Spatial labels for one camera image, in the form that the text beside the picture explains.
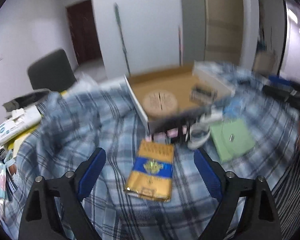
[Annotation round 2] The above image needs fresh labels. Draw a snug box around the gold refrigerator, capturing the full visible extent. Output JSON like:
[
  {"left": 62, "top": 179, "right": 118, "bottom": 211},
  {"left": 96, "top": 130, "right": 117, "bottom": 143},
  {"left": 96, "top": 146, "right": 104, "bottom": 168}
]
[{"left": 181, "top": 0, "right": 260, "bottom": 70}]

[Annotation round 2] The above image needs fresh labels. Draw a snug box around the green snap pouch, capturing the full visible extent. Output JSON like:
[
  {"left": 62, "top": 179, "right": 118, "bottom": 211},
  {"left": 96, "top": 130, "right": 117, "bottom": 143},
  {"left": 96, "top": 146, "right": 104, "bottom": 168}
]
[{"left": 210, "top": 119, "right": 255, "bottom": 163}]

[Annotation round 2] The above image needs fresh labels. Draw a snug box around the blue tissue packet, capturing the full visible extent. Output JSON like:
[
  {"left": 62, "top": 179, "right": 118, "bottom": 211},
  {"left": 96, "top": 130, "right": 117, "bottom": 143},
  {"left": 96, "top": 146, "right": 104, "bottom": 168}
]
[{"left": 223, "top": 99, "right": 243, "bottom": 120}]

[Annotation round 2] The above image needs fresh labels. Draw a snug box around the white blue medicine box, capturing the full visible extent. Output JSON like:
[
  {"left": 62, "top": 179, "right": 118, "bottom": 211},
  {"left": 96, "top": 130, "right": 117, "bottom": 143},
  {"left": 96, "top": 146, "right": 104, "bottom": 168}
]
[{"left": 0, "top": 114, "right": 42, "bottom": 146}]

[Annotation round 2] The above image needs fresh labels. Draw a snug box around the round wooden coaster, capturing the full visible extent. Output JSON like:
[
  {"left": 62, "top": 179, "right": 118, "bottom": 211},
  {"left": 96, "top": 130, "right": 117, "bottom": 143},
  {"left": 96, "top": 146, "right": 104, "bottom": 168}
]
[{"left": 142, "top": 89, "right": 179, "bottom": 119}]

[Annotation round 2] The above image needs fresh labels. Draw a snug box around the black hair clip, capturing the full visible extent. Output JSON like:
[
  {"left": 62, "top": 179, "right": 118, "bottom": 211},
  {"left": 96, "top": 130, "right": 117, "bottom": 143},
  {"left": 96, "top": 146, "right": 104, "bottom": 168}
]
[{"left": 148, "top": 106, "right": 211, "bottom": 144}]

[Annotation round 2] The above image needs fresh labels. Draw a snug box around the dark grey chair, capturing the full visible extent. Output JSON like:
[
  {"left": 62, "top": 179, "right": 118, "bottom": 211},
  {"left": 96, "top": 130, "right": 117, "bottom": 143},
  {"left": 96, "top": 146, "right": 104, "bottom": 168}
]
[{"left": 27, "top": 49, "right": 77, "bottom": 92}]

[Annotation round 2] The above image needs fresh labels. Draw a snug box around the clear plastic bag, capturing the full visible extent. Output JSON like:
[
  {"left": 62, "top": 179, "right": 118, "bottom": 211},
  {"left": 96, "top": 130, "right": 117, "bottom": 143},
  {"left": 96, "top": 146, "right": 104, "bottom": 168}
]
[{"left": 71, "top": 73, "right": 98, "bottom": 93}]

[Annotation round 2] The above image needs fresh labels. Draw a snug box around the blue plaid shirt cloth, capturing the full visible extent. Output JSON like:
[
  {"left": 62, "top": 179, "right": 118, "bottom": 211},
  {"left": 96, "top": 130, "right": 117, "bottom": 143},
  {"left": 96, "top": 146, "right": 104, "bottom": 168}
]
[{"left": 4, "top": 63, "right": 300, "bottom": 239}]

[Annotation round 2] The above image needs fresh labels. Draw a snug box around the shallow cardboard box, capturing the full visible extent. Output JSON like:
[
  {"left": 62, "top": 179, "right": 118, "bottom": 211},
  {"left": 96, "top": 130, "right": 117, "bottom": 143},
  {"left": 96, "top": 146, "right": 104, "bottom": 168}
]
[{"left": 125, "top": 61, "right": 235, "bottom": 134}]

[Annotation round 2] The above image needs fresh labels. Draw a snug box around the white charger with cable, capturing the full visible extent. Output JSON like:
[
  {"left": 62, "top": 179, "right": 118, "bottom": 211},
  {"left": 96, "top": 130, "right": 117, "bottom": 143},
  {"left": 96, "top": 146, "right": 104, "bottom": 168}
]
[{"left": 187, "top": 110, "right": 223, "bottom": 150}]

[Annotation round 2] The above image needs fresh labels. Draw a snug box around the dark brown door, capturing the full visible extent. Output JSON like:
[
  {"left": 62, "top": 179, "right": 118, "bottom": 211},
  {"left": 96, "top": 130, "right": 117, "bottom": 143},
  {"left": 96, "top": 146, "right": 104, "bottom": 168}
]
[{"left": 66, "top": 0, "right": 102, "bottom": 65}]

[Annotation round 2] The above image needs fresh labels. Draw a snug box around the grey green mop handle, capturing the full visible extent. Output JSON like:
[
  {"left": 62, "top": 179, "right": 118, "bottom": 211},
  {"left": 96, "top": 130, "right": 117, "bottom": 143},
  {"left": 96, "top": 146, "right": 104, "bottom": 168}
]
[{"left": 114, "top": 3, "right": 131, "bottom": 75}]

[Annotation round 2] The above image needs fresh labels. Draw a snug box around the gold blue cigarette carton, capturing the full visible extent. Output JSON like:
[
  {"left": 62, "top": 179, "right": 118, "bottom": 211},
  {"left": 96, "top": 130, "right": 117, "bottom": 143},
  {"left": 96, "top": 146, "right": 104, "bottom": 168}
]
[{"left": 125, "top": 140, "right": 174, "bottom": 202}]

